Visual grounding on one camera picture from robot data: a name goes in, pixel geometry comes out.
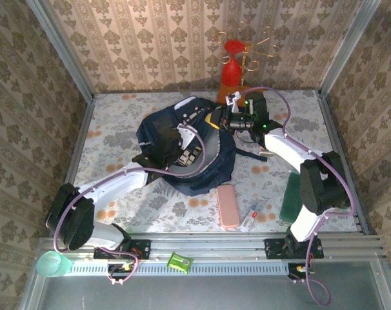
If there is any navy blue backpack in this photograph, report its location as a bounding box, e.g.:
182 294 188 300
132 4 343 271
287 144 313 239
135 96 268 197

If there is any pink pencil case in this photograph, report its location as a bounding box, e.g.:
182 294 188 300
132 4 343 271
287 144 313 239
216 185 240 230

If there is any dark green case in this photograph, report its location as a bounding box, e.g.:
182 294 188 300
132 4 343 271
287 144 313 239
279 172 303 223

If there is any floral table cover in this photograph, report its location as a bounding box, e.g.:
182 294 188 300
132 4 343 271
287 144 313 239
68 90 361 234

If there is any green wipes packet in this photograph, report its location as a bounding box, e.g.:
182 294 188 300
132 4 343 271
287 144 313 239
167 251 195 275

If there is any teal plastic cup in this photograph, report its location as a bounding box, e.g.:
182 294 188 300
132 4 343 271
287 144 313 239
36 251 72 278

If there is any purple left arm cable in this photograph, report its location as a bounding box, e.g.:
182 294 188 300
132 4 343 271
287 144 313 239
53 124 206 285

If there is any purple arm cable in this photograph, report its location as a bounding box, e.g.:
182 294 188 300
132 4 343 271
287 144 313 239
239 86 356 306
53 124 206 285

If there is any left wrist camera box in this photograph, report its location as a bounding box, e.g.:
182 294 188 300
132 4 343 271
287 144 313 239
175 124 198 151

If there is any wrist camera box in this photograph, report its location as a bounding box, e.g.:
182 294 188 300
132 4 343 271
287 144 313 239
225 91 245 112
175 124 198 151

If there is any gold wire stand wooden base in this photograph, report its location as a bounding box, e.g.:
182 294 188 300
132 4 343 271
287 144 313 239
216 21 280 104

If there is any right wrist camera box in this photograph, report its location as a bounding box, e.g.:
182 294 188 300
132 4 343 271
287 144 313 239
225 91 245 112

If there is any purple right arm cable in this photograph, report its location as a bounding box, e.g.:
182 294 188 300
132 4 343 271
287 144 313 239
239 86 356 306

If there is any aluminium frame side rail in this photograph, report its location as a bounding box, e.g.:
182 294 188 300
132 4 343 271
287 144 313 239
317 93 376 235
52 96 95 236

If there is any aluminium frame cross rail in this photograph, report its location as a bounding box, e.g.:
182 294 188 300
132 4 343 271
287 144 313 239
39 232 384 262

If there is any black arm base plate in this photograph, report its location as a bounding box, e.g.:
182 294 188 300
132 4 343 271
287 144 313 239
94 238 151 261
265 238 325 260

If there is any white slotted cable duct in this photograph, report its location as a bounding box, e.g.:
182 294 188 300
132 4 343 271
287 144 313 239
71 260 289 277

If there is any aluminium frame post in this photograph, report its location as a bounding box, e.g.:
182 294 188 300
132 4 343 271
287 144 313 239
26 0 95 101
319 0 382 98

